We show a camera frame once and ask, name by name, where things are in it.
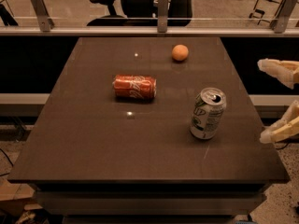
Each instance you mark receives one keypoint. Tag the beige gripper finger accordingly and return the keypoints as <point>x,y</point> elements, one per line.
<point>286,72</point>
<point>284,128</point>

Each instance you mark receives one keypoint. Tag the white green 7up can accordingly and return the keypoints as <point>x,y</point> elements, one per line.
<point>209,106</point>

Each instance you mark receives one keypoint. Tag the red coca-cola can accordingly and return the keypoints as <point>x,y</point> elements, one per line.
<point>133,86</point>

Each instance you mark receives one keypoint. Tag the wooden chair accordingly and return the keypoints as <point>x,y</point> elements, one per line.
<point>265,10</point>

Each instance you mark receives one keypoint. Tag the orange fruit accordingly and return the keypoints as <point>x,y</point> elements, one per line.
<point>180,53</point>

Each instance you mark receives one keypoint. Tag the black office chair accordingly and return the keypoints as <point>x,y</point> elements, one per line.
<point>143,13</point>

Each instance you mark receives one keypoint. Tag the dark table base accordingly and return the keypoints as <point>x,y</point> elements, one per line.
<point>198,206</point>

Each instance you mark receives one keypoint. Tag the right metal bracket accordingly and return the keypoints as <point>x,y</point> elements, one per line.
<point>280,22</point>

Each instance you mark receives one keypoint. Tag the metal bracket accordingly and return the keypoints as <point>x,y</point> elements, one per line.
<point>280,22</point>
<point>162,16</point>
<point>45,22</point>

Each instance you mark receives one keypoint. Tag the middle metal bracket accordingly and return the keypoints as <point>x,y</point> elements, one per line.
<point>162,16</point>

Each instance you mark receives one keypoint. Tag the left metal bracket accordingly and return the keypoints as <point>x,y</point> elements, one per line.
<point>45,22</point>

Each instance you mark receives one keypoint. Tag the metal glass rail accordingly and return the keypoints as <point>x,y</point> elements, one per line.
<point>135,31</point>

